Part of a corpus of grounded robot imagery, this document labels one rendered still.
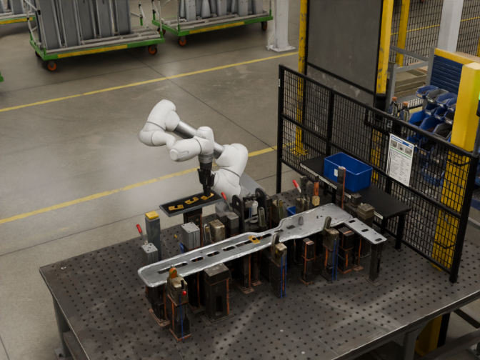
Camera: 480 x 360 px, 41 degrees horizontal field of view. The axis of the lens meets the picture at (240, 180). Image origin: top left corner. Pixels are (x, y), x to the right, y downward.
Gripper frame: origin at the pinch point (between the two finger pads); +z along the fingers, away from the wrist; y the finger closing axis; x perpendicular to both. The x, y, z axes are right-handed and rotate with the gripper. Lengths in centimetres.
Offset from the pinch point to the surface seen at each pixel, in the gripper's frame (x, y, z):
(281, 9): 592, -360, 56
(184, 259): -40.9, 18.2, 19.9
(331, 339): -17, 101, 50
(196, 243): -26.7, 14.7, 18.3
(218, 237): -13.1, 20.0, 18.8
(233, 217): 1.1, 19.4, 12.2
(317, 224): 36, 57, 20
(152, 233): -38.5, -9.2, 15.0
